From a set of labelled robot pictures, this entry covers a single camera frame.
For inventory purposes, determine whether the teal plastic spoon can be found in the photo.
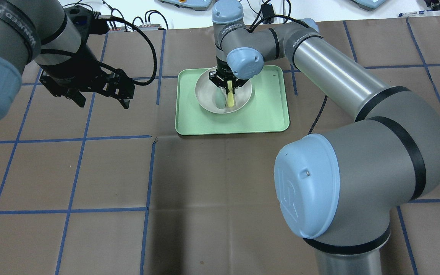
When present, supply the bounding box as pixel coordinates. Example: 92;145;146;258
214;87;226;109

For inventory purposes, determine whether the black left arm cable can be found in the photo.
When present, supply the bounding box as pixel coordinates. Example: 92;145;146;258
98;15;158;86

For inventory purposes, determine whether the grey blue teach pendant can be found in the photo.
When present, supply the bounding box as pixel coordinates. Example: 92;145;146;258
159;0;214;11

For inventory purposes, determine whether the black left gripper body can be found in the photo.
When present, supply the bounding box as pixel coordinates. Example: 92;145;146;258
39;42;135;100

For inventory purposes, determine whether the yellow plastic fork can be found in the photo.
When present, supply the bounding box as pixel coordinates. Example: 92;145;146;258
226;80;235;108

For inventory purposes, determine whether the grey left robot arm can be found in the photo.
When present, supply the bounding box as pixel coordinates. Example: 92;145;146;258
0;0;134;120

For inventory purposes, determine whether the black power adapter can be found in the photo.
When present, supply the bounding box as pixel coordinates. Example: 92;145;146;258
260;2;275;21

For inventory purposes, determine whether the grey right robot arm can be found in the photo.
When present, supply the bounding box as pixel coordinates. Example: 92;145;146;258
210;0;440;275

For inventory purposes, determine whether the small silver connector box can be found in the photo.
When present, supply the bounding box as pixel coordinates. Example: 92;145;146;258
138;23;164;31

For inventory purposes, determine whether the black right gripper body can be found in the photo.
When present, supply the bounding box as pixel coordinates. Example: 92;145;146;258
209;54;248;90

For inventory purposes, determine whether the black braided right cable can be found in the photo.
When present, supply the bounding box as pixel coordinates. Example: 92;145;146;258
307;95;328;135

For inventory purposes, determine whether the white round plate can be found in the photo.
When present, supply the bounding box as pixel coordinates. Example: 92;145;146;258
194;66;253;114

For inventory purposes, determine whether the mint green tray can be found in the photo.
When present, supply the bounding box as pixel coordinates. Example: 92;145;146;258
175;65;290;136

